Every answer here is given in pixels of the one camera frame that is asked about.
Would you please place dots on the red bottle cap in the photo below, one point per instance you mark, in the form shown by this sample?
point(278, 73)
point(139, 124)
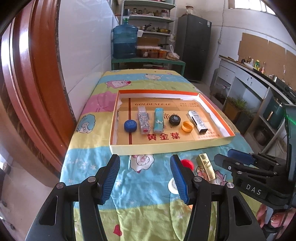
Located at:
point(188, 164)

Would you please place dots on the cartoon patterned tablecloth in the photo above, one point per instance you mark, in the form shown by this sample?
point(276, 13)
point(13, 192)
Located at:
point(141, 207)

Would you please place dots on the blue water jug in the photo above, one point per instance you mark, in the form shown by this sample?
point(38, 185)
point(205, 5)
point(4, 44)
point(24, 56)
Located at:
point(125, 40)

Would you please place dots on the black refrigerator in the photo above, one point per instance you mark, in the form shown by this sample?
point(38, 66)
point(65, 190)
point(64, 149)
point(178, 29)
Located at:
point(192, 44)

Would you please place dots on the clear patterned lighter box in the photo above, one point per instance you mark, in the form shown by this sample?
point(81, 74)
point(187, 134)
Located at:
point(143, 119)

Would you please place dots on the blue bottle cap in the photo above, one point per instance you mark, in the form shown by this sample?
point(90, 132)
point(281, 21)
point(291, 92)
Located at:
point(130, 126)

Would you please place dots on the green side table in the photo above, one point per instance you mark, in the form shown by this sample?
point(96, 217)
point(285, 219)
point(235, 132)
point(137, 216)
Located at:
point(116, 62)

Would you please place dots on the plastic bag of food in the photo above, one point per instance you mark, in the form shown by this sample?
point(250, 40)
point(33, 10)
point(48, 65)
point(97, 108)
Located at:
point(171, 55)

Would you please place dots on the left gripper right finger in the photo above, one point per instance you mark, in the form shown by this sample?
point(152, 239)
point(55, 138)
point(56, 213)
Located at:
point(235, 220)

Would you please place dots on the black bottle cap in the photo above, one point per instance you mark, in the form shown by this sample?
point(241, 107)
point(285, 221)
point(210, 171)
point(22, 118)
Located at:
point(174, 120)

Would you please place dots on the orange shallow cardboard tray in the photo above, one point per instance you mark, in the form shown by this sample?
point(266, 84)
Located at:
point(173, 139)

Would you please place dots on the white kitchen counter cabinet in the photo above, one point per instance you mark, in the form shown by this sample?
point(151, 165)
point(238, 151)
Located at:
point(262, 121)

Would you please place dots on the white hello kitty lighter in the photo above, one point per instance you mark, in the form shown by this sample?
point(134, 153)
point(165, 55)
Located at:
point(201, 127)

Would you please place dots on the white bottle cap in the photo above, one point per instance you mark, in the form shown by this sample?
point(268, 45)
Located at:
point(172, 187)

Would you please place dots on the yellow-orange bottle cap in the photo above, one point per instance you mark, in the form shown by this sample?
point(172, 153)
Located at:
point(187, 126)

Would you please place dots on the white wall shelf unit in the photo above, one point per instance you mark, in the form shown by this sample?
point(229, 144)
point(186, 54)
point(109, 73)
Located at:
point(151, 17)

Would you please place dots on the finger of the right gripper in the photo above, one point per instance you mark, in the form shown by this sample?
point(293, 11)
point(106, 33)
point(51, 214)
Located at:
point(251, 158)
point(234, 166)

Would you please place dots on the gold lighter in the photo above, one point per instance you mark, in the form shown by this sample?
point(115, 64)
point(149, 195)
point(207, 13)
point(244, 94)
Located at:
point(205, 169)

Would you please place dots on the teal lighter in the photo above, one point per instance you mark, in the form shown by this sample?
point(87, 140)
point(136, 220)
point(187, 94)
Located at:
point(159, 120)

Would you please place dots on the potted green plant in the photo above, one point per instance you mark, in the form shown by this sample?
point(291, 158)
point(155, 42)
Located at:
point(233, 108)

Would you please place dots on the red wooden door frame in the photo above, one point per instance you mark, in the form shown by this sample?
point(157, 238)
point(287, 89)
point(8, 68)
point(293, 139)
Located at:
point(37, 122)

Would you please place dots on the person's hand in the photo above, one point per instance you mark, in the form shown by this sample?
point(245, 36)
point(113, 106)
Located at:
point(278, 219)

